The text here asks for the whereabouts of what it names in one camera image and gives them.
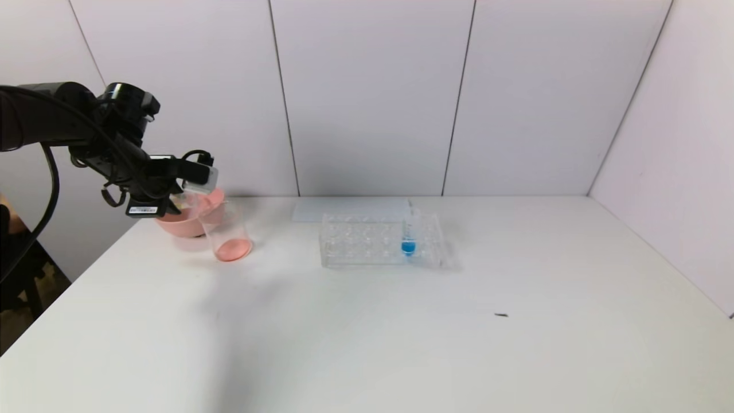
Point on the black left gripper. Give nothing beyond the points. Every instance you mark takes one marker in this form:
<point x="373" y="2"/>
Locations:
<point x="144" y="207"/>

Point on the test tube with yellow liquid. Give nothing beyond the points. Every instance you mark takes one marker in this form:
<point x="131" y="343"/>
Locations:
<point x="192" y="201"/>

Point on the orange and black left arm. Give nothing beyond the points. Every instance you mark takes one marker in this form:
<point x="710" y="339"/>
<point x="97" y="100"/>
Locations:
<point x="51" y="117"/>

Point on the clear plastic beaker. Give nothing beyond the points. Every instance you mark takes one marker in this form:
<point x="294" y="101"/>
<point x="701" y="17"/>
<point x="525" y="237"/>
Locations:
<point x="229" y="246"/>

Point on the test tube with blue liquid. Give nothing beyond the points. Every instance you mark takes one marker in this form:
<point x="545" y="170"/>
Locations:
<point x="408" y="246"/>

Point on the clear plastic test tube rack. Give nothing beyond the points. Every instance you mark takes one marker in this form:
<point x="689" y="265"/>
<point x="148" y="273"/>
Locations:
<point x="427" y="252"/>

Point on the pink bowl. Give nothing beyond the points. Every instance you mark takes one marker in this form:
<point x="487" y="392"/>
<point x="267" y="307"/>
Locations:
<point x="186" y="226"/>

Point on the white paper sheet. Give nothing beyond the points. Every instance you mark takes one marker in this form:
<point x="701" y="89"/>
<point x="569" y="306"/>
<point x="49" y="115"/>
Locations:
<point x="344" y="207"/>

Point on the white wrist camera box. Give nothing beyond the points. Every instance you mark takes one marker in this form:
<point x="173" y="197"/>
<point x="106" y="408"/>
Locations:
<point x="202" y="179"/>

